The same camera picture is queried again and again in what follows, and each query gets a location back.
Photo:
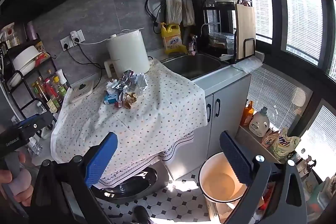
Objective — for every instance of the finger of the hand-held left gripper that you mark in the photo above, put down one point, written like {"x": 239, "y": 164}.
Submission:
{"x": 34, "y": 123}

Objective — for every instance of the black dish rack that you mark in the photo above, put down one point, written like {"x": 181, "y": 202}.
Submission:
{"x": 204, "y": 11}

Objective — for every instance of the hanging plastic bag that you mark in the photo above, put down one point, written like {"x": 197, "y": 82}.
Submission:
{"x": 188, "y": 10}
{"x": 173, "y": 8}

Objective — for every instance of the silver foil wrapper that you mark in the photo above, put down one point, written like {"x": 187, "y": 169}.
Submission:
{"x": 114, "y": 87}

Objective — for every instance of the black window frame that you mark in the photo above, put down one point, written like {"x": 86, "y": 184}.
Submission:
{"x": 277, "y": 29}

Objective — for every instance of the white square trivet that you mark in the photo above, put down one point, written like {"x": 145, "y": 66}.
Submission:
{"x": 82, "y": 90}

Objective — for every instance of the orange bottle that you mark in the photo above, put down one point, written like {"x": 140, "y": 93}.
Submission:
{"x": 247, "y": 115}

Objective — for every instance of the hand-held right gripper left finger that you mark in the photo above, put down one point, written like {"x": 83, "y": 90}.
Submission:
{"x": 101, "y": 161}

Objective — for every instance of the clear water bottle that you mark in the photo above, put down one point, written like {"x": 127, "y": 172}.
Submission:
{"x": 35, "y": 146}

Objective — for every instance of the orange white refill packet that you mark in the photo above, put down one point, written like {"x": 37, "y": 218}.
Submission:
{"x": 269, "y": 141}

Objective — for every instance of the white laundry detergent bottle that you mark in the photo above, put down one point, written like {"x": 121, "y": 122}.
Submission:
{"x": 258, "y": 125}

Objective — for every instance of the floral tablecloth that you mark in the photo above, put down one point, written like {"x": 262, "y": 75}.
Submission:
{"x": 147, "y": 121}

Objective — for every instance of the row of condiment bottles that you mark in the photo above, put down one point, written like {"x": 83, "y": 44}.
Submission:
{"x": 51, "y": 92}

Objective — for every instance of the small white bottle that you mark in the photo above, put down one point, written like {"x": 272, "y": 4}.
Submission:
{"x": 59, "y": 77}

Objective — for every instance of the black shoe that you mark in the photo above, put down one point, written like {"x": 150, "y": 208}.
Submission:
{"x": 141, "y": 214}

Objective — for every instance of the white air fryer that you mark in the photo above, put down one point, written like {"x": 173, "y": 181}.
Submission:
{"x": 128, "y": 52}

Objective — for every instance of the yellow detergent bottle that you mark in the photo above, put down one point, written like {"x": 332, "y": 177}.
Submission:
{"x": 173, "y": 40}

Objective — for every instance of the crumpled brown paper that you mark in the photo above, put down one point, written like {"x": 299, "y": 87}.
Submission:
{"x": 130, "y": 100}

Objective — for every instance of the crumpled foil ball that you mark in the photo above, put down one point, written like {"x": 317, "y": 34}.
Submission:
{"x": 127, "y": 75}

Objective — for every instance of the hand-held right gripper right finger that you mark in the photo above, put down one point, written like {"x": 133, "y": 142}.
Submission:
{"x": 236, "y": 158}

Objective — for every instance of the washing machine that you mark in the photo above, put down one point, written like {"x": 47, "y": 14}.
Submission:
{"x": 131, "y": 187}

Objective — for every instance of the small pink bottle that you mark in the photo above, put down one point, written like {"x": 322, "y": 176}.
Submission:
{"x": 193, "y": 45}

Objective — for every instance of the wooden cutting board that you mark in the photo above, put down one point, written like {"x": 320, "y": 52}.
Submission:
{"x": 245, "y": 29}

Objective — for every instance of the steel sink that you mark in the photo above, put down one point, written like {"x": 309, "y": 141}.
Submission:
{"x": 194, "y": 66}

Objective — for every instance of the white wall socket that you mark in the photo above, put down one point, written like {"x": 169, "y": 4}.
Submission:
{"x": 66, "y": 44}

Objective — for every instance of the small blue box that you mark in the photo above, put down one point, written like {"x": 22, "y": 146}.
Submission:
{"x": 110, "y": 100}

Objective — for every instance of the white sink cabinet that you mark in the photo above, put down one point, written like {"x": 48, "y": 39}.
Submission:
{"x": 231, "y": 98}

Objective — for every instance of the green white refill bag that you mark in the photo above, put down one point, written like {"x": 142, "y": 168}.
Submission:
{"x": 284, "y": 146}

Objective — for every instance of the person's left hand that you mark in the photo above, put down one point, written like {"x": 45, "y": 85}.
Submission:
{"x": 22, "y": 187}

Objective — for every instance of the black spice rack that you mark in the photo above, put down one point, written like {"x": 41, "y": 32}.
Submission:
{"x": 25, "y": 107}

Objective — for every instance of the large white bowl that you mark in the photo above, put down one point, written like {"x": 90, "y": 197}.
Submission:
{"x": 25, "y": 57}

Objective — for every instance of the red paper wrapper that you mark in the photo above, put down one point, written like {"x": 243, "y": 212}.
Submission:
{"x": 119, "y": 104}

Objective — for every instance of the white window blind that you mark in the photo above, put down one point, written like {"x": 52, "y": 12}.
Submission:
{"x": 275, "y": 100}

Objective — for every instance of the crumpled white paper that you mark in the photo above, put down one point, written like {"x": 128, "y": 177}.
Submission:
{"x": 140, "y": 83}

